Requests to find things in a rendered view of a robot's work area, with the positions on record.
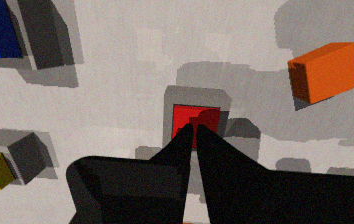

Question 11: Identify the orange block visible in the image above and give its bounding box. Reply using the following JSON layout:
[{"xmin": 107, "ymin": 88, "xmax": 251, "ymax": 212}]
[{"xmin": 287, "ymin": 42, "xmax": 354, "ymax": 104}]

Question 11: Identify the blue button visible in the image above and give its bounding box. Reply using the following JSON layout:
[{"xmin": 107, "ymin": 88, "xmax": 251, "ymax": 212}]
[{"xmin": 0, "ymin": 0, "xmax": 64, "ymax": 70}]

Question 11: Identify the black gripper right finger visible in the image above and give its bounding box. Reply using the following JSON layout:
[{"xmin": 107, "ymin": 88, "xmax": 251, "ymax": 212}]
[{"xmin": 196, "ymin": 124, "xmax": 354, "ymax": 224}]

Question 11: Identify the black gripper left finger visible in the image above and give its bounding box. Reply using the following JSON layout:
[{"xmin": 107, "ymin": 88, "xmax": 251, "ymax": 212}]
[{"xmin": 66, "ymin": 123, "xmax": 194, "ymax": 224}]

